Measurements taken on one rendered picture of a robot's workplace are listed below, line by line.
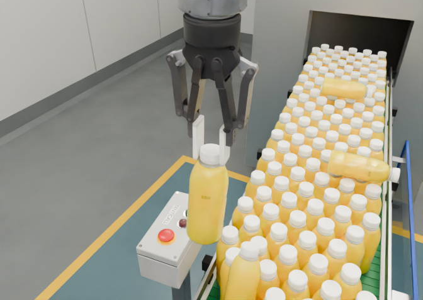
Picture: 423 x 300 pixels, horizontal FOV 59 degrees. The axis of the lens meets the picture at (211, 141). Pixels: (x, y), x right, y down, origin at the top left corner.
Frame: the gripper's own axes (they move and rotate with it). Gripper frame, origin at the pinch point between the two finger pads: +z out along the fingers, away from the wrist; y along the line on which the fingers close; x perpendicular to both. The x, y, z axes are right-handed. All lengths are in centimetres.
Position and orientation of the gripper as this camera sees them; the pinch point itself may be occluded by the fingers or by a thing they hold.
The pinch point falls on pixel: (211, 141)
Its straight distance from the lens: 60.0
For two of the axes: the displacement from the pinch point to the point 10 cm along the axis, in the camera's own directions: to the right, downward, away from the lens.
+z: 0.0, 8.3, 5.6
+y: 9.3, 2.1, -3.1
